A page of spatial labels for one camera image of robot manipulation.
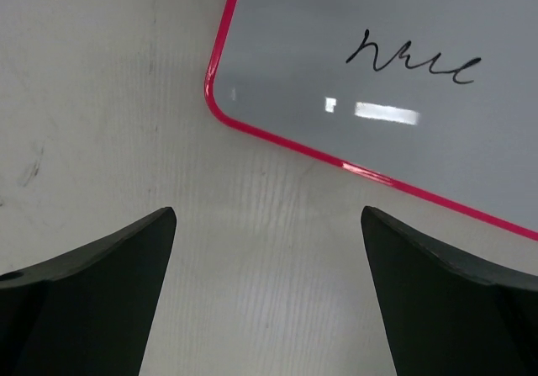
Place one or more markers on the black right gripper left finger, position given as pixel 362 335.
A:
pixel 88 311

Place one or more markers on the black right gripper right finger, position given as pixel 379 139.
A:
pixel 446 311

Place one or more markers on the pink framed whiteboard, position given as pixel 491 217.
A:
pixel 436 98

